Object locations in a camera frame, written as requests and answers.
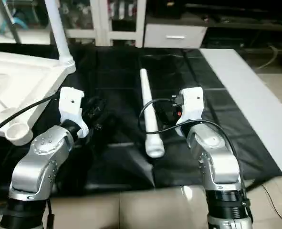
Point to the white plastic table leg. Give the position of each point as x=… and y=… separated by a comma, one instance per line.
x=59, y=28
x=149, y=109

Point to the white plastic table top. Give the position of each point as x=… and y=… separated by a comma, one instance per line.
x=16, y=81

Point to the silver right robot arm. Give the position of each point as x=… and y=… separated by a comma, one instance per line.
x=217, y=157

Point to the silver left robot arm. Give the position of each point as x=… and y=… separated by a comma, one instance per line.
x=40, y=162

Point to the black work mat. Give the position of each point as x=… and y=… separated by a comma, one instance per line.
x=117, y=162

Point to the white drawer unit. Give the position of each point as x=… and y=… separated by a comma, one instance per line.
x=174, y=36

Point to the white flat board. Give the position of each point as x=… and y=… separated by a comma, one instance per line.
x=255, y=109

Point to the white glass door cabinet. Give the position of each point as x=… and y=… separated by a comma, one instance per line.
x=102, y=21

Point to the dark low sideboard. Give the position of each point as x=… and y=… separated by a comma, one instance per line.
x=236, y=19

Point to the light blue stand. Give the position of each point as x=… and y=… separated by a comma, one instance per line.
x=14, y=24

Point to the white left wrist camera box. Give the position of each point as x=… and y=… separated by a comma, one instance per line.
x=71, y=107

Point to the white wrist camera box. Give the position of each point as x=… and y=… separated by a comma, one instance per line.
x=192, y=107
x=71, y=107

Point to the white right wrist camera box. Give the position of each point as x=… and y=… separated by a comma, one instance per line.
x=192, y=107

